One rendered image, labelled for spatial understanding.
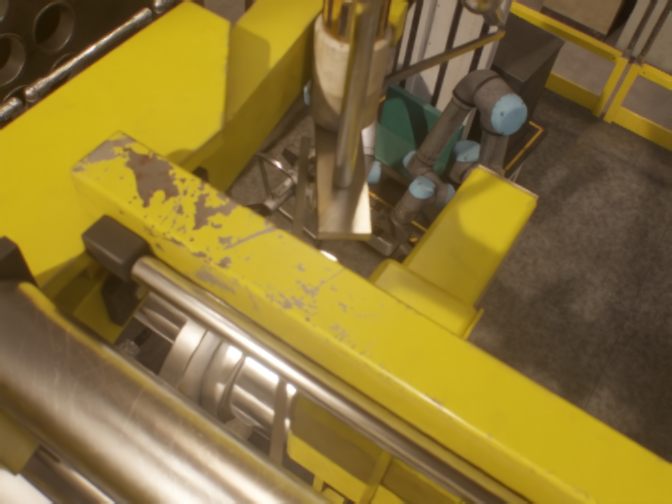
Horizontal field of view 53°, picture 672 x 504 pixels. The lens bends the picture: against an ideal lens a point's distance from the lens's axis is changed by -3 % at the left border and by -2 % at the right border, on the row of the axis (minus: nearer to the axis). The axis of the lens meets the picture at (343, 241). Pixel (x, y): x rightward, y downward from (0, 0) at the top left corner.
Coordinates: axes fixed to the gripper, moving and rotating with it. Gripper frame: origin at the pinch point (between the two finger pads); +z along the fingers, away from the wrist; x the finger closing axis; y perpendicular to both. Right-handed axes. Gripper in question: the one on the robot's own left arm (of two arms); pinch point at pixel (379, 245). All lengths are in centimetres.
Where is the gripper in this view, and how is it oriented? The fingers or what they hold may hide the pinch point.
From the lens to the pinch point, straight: 245.1
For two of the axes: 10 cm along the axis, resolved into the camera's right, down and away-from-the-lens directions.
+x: 6.7, 6.9, -2.6
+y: -5.8, 2.8, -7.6
